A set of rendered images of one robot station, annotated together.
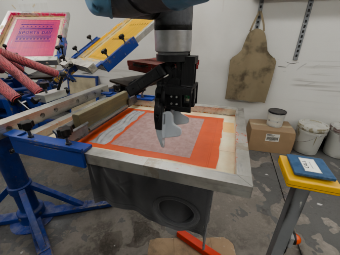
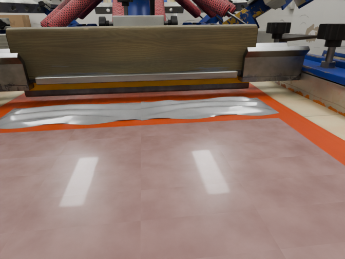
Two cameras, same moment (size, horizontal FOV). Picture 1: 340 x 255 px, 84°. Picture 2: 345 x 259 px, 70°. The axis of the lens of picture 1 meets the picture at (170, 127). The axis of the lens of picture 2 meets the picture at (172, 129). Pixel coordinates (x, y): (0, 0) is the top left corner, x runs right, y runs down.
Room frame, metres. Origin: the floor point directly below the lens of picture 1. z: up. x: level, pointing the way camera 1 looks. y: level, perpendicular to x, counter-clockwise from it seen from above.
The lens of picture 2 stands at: (0.69, -0.09, 1.07)
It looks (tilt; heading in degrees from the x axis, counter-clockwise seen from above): 24 degrees down; 66
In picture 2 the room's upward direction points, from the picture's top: 1 degrees counter-clockwise
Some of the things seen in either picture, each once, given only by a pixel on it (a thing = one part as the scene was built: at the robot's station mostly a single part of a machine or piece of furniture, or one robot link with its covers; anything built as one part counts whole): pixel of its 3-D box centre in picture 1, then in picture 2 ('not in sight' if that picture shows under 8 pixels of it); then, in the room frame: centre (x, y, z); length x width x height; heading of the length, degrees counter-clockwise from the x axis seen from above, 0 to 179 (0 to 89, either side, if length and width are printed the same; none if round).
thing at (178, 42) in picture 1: (173, 43); not in sight; (0.42, -0.01, 1.30); 0.08 x 0.08 x 0.05
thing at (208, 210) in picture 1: (212, 180); not in sight; (0.65, -0.19, 0.74); 0.45 x 0.03 x 0.43; 163
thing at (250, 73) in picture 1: (252, 59); not in sight; (2.44, -1.02, 1.06); 0.53 x 0.07 x 1.05; 73
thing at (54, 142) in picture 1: (51, 147); not in sight; (0.54, 0.40, 0.97); 0.30 x 0.05 x 0.07; 73
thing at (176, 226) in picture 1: (145, 188); not in sight; (0.54, 0.09, 0.79); 0.46 x 0.09 x 0.33; 73
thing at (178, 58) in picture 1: (176, 83); not in sight; (0.42, -0.01, 1.22); 0.09 x 0.08 x 0.12; 71
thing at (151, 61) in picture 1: (165, 64); not in sight; (2.01, 0.05, 1.06); 0.61 x 0.46 x 0.12; 133
